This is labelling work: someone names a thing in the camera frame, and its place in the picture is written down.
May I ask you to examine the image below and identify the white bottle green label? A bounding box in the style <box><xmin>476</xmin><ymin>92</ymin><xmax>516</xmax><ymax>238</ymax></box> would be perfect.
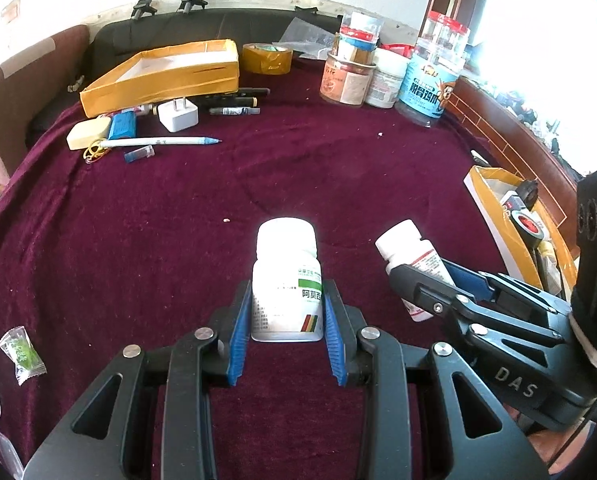
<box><xmin>251</xmin><ymin>217</ymin><xmax>323</xmax><ymax>342</ymax></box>

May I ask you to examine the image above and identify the small blue capped tube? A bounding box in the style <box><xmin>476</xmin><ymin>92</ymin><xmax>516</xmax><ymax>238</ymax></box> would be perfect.
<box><xmin>124</xmin><ymin>145</ymin><xmax>155</xmax><ymax>164</ymax></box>

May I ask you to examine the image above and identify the green candy wrapper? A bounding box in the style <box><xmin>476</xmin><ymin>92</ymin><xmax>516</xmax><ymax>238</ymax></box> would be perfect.
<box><xmin>0</xmin><ymin>326</ymin><xmax>47</xmax><ymax>386</ymax></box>

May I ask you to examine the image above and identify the white plastic jar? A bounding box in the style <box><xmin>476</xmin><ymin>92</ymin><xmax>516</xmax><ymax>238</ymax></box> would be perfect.
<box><xmin>364</xmin><ymin>48</ymin><xmax>410</xmax><ymax>110</ymax></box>

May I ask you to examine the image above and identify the black marker pen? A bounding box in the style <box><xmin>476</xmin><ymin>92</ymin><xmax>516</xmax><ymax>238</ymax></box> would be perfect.
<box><xmin>189</xmin><ymin>88</ymin><xmax>270</xmax><ymax>108</ymax></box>

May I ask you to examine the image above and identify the blue label clear jar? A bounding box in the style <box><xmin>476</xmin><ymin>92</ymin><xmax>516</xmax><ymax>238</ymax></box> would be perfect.
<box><xmin>395</xmin><ymin>11</ymin><xmax>469</xmax><ymax>127</ymax></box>

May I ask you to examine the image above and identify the clear plastic bag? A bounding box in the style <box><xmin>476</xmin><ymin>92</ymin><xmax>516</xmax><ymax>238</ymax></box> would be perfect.
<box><xmin>274</xmin><ymin>18</ymin><xmax>336</xmax><ymax>61</ymax></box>

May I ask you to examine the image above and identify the black round plastic part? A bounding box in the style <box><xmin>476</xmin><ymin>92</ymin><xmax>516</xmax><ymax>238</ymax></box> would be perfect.
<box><xmin>515</xmin><ymin>180</ymin><xmax>539</xmax><ymax>210</ymax></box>

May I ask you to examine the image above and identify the dark sofa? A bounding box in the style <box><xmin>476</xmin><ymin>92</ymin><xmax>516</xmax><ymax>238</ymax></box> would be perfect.
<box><xmin>0</xmin><ymin>6</ymin><xmax>345</xmax><ymax>187</ymax></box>

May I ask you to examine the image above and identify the black electrical tape roll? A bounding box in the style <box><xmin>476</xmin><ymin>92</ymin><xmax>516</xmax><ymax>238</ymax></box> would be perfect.
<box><xmin>510</xmin><ymin>210</ymin><xmax>545</xmax><ymax>252</ymax></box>

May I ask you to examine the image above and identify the maroon velvet tablecloth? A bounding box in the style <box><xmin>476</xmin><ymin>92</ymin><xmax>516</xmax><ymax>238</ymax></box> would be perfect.
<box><xmin>0</xmin><ymin>61</ymin><xmax>504</xmax><ymax>460</ymax></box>

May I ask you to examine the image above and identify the white USB charger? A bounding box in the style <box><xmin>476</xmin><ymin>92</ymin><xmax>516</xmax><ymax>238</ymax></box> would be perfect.
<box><xmin>156</xmin><ymin>98</ymin><xmax>200</xmax><ymax>133</ymax></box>

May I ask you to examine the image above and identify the white blue pen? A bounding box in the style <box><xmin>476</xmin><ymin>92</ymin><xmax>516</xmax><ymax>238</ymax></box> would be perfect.
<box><xmin>96</xmin><ymin>136</ymin><xmax>221</xmax><ymax>148</ymax></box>

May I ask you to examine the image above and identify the blue small box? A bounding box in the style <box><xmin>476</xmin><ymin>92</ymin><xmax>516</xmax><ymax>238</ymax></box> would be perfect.
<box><xmin>108</xmin><ymin>110</ymin><xmax>137</xmax><ymax>140</ymax></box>

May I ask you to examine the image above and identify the white bottle red label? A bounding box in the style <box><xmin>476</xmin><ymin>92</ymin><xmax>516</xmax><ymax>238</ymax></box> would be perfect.
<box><xmin>374</xmin><ymin>219</ymin><xmax>457</xmax><ymax>323</ymax></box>

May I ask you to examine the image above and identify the red blue lid jar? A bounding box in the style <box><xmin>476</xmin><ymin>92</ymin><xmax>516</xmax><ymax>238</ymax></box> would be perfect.
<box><xmin>331</xmin><ymin>11</ymin><xmax>383</xmax><ymax>65</ymax></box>

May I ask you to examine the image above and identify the yellow rubber band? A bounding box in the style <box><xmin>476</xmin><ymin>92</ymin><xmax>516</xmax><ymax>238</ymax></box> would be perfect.
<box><xmin>82</xmin><ymin>140</ymin><xmax>110</xmax><ymax>165</ymax></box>

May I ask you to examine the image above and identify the grey marker pen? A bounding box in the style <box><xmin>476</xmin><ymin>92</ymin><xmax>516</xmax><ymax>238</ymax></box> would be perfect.
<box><xmin>210</xmin><ymin>106</ymin><xmax>262</xmax><ymax>116</ymax></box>

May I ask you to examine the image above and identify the wooden brick pattern partition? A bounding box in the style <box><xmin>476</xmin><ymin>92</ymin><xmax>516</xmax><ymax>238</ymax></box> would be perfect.
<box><xmin>446</xmin><ymin>77</ymin><xmax>580</xmax><ymax>257</ymax></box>

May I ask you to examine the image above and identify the yellow tray with items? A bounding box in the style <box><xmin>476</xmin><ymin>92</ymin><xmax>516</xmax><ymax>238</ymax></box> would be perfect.
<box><xmin>464</xmin><ymin>166</ymin><xmax>577</xmax><ymax>299</ymax></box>

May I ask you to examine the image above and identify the empty yellow cardboard tray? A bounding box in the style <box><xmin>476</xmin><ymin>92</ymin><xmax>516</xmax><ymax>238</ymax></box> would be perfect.
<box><xmin>80</xmin><ymin>39</ymin><xmax>240</xmax><ymax>118</ymax></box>

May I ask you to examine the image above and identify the cream eraser block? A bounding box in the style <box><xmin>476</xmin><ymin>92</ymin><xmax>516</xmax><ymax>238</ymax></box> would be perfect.
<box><xmin>66</xmin><ymin>116</ymin><xmax>112</xmax><ymax>151</ymax></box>

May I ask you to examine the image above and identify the brown label jar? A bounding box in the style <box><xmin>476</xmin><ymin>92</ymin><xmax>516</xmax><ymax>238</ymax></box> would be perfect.
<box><xmin>319</xmin><ymin>53</ymin><xmax>375</xmax><ymax>107</ymax></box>

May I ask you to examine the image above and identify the yellow packing tape roll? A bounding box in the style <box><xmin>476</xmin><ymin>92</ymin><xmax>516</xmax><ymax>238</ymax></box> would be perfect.
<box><xmin>240</xmin><ymin>44</ymin><xmax>293</xmax><ymax>76</ymax></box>

